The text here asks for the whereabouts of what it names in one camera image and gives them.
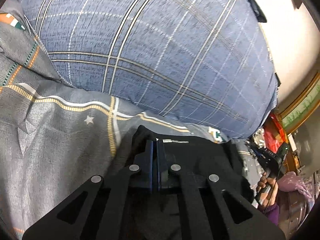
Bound purple sleeve forearm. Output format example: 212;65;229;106
262;203;280;226

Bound gold framed picture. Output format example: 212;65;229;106
279;72;319;134

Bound black pants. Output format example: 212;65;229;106
109;126;255;239

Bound red packaging clutter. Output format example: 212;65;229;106
263;112;289;153

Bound grey patterned bed sheet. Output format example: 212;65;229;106
0;0;262;240

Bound blue plaid pillow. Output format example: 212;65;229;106
20;0;278;138

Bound person's right hand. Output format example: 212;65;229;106
257;172;278;211

